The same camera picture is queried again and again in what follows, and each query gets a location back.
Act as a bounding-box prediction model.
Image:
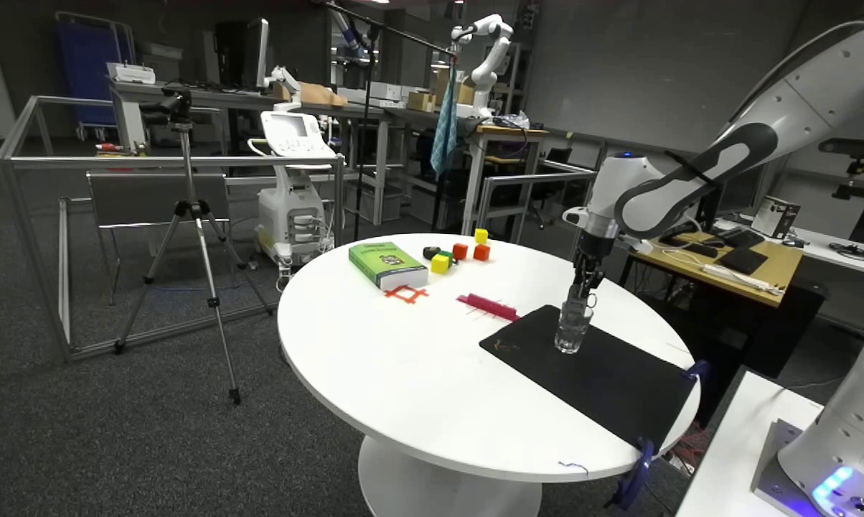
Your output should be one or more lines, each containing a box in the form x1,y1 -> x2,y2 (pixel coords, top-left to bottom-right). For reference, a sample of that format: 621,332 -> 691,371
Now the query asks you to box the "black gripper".
565,230 -> 613,322

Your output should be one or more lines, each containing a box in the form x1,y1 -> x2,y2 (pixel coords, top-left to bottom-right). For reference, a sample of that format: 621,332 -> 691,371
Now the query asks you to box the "white robot base platform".
675,368 -> 826,517

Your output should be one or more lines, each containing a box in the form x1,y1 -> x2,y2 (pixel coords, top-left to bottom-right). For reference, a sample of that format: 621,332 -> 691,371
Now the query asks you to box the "clear glass cup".
550,289 -> 599,356

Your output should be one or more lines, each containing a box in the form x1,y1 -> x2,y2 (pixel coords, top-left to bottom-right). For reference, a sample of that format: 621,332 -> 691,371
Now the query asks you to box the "black rectangular mat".
476,302 -> 704,454

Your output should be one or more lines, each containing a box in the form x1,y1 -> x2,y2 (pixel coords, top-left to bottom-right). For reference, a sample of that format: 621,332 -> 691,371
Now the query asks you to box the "wooden side desk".
628,226 -> 806,309

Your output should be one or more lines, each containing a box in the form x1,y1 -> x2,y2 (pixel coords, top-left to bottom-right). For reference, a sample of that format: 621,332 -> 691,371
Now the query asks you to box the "green book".
345,239 -> 431,292

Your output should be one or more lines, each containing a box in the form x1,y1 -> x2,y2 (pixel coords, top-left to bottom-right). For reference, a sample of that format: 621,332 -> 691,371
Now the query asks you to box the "hanging blue cloth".
427,65 -> 461,180

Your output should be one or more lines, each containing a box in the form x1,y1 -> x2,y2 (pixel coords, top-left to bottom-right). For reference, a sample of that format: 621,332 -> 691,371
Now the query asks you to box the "white machine on cart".
246,109 -> 341,272

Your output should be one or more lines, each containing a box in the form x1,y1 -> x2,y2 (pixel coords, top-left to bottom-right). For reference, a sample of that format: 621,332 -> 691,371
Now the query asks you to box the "blue board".
51,7 -> 131,131

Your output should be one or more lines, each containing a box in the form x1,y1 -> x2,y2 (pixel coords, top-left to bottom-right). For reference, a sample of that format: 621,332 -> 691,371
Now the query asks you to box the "small orange plastic frame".
382,280 -> 431,306

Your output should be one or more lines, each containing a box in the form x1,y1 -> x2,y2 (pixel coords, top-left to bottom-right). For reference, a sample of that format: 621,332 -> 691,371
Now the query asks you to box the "white table pedestal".
355,434 -> 545,517

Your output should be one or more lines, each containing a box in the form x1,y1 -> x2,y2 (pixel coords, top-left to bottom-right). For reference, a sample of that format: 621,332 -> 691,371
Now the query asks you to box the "black camera tripod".
111,82 -> 246,407

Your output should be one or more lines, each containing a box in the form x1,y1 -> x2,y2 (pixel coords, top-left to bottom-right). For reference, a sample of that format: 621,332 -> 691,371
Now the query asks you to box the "grey metal frame enclosure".
0,91 -> 355,362

